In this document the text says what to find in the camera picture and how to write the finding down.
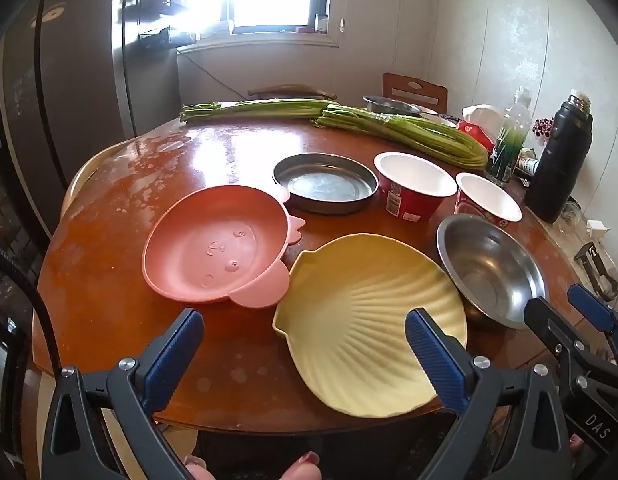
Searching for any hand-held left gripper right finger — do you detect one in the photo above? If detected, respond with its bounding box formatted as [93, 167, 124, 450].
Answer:
[405, 308, 572, 480]

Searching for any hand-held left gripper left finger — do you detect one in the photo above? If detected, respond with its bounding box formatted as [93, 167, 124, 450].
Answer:
[42, 307, 205, 480]

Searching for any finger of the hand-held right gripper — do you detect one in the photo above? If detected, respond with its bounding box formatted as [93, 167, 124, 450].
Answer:
[524, 297, 597, 386]
[568, 284, 618, 376]

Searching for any stainless steel bowl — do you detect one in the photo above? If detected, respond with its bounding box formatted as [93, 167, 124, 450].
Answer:
[435, 213, 547, 331]

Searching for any yellow shell-shaped plate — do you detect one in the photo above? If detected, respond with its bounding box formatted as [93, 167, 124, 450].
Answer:
[271, 232, 470, 418]

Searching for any red paper bowl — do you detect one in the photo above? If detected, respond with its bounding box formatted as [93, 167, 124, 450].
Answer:
[373, 151, 458, 223]
[454, 172, 524, 231]

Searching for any round metal pan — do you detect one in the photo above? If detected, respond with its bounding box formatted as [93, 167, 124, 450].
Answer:
[272, 152, 380, 215]

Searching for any person's left hand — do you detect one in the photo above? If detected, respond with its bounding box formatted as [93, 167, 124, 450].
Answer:
[184, 451, 322, 480]

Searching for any black metal clamp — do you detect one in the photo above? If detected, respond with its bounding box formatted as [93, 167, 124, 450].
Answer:
[574, 241, 618, 302]

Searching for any clear glass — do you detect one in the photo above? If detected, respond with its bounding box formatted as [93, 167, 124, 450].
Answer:
[559, 200, 586, 235]

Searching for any black thermos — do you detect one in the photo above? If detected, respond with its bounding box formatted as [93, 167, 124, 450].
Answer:
[525, 91, 594, 224]

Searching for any small jar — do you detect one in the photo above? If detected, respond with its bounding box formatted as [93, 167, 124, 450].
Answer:
[514, 147, 540, 176]

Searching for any plastic bottle green label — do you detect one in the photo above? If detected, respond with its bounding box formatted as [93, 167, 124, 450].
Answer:
[486, 86, 533, 187]

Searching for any beige chair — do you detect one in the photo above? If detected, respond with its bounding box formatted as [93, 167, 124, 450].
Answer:
[63, 137, 140, 216]

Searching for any red and white tissue pack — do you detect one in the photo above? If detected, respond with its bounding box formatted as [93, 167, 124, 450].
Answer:
[456, 104, 510, 153]

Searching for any wrapped celery bunch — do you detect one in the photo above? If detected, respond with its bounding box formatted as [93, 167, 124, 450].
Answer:
[310, 105, 490, 170]

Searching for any long celery bunch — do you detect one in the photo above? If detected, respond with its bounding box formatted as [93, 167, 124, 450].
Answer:
[179, 99, 340, 123]

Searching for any small steel bowl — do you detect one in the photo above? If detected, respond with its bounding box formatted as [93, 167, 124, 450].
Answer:
[363, 95, 422, 116]

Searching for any wooden chair with cutout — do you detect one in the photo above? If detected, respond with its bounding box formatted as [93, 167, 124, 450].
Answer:
[381, 72, 449, 111]

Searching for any grey refrigerator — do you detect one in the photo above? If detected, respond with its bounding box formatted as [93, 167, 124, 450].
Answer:
[0, 0, 180, 261]

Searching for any curved wooden chair back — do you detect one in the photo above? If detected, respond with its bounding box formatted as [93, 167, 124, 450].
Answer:
[247, 84, 337, 101]

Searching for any black cable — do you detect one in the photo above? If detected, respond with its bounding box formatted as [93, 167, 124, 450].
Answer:
[0, 240, 62, 376]

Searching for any black wire rack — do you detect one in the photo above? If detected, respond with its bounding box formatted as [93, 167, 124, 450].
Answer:
[139, 0, 197, 48]

